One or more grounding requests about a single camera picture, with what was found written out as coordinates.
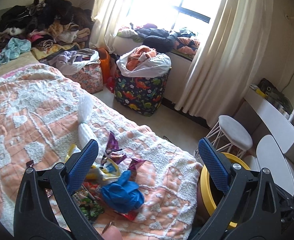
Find yellow white snack bag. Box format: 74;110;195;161
66;140;126;183

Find purple candy wrapper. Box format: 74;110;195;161
100;132;145;181

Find cream curtain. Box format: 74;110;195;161
89;0;123;53
174;0;273;127

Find white wire stool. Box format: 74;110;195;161
206;115;253;159

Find cream curtain left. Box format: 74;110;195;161
89;0;123;53

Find light blue garment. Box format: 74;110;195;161
0;37;31;66

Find green pea snack packet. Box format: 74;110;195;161
72;189;104;222

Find clothes on window sill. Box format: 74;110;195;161
116;24;200;57

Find dinosaur print laundry basket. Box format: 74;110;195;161
114;69;169;116

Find blue rubber glove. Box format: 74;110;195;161
101;170;144;213

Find yellow round trash bin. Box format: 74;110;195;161
200;152;251;229

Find red snack packet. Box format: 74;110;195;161
82;181;138;221

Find pile of clothes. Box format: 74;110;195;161
0;0;94;53

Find orange white bed quilt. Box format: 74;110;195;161
0;64;201;239

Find orange bag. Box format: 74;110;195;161
97;48;110;84

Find pink floral storage bag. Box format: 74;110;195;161
66;61;103;94

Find white bag with clothes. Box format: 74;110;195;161
116;45;171;78

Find white vanity desk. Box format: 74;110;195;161
234;88;294;195

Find cream curtain right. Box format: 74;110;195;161
174;0;273;127

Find white plastic bag clothes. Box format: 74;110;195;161
40;48;100;76

